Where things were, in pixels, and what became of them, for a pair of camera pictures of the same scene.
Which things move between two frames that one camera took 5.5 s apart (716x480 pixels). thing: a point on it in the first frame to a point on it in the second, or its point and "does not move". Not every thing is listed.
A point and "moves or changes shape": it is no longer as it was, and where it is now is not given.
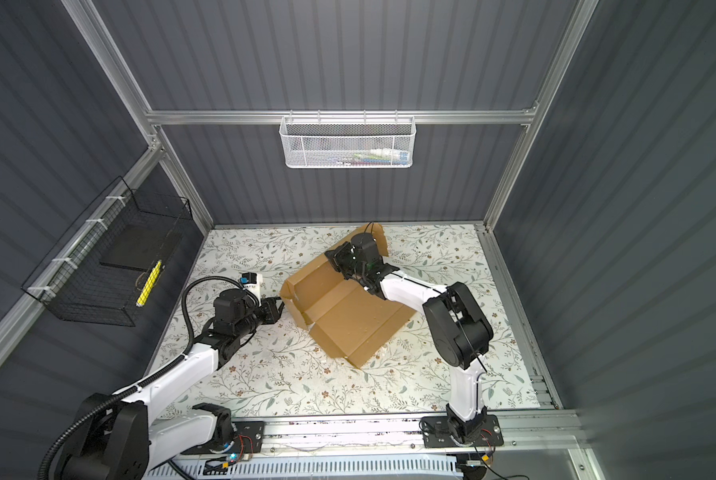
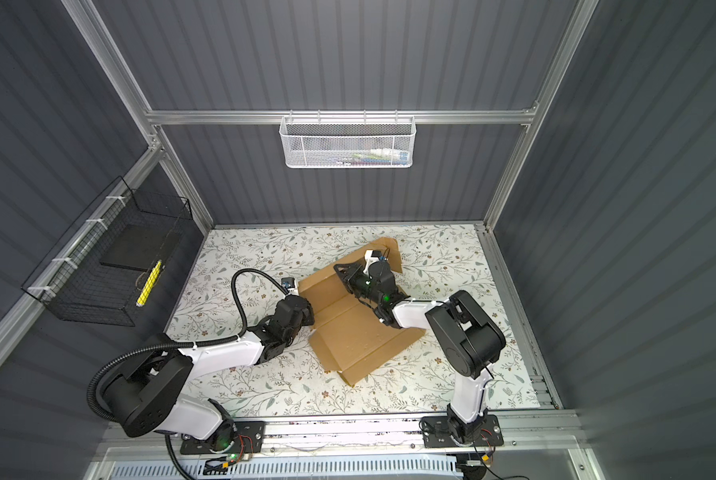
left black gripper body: x=266 y=313 to x=307 y=321
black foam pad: x=141 y=247 does not move
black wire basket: x=98 y=271 does not move
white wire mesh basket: x=343 y=142 does not move
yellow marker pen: x=149 y=284 does not move
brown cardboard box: x=344 y=318 moves or changes shape
